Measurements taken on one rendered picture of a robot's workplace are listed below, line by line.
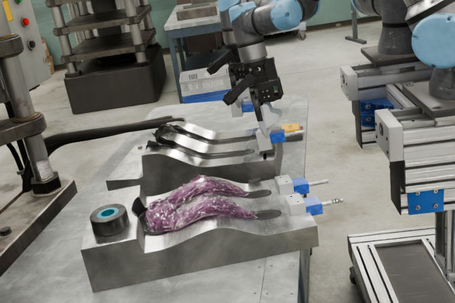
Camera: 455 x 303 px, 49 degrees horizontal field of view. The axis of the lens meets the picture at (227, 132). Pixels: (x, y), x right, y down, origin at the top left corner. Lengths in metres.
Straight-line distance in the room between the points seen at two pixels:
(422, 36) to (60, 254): 0.97
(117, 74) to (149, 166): 3.95
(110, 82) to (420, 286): 4.07
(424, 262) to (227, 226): 1.18
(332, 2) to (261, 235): 7.07
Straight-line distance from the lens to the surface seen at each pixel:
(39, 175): 1.72
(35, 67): 1.95
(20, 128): 1.63
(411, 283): 2.02
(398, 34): 1.72
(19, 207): 1.70
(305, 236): 1.13
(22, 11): 1.94
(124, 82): 5.37
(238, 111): 1.68
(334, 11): 8.06
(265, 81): 1.37
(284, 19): 1.27
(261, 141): 1.39
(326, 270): 2.42
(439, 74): 1.28
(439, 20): 1.09
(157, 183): 1.46
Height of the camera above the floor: 1.45
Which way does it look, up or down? 20 degrees down
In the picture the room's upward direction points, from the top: 9 degrees counter-clockwise
